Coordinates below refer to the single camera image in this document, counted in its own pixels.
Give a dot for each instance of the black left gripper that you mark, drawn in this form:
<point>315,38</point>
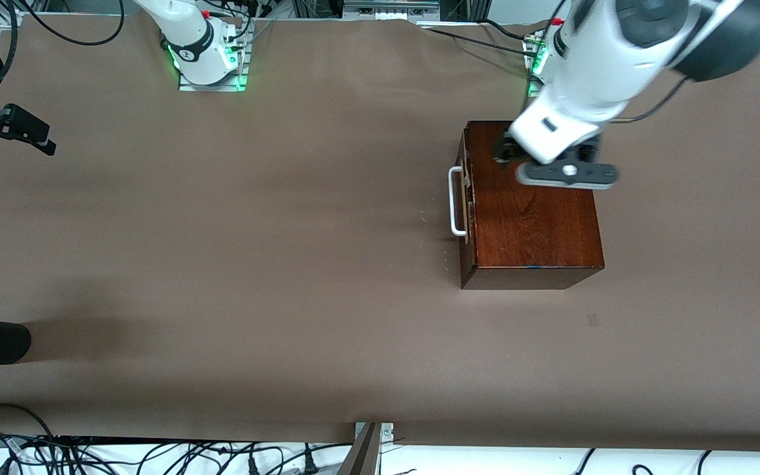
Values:
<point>505,149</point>

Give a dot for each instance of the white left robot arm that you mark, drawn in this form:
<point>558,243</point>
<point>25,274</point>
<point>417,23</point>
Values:
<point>591,72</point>

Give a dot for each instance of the dark brown wooden cabinet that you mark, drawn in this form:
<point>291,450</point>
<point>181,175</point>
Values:
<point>538,231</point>

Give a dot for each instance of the clear tape patch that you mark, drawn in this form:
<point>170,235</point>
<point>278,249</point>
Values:
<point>592,320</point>

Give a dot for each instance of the silver rack device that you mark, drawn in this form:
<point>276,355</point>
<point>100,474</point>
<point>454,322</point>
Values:
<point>390,10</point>

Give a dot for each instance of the black power plug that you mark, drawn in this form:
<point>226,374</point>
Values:
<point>309,466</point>
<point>253,466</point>

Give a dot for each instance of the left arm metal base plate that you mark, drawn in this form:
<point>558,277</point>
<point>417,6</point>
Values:
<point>530,93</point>

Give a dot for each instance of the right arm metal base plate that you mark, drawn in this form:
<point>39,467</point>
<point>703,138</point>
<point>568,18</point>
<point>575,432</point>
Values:
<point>208,87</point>

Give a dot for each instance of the silver corner bracket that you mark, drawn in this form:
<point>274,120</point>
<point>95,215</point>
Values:
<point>386,432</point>

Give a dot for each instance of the aluminium profile post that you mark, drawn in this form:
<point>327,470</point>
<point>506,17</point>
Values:
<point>361,455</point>

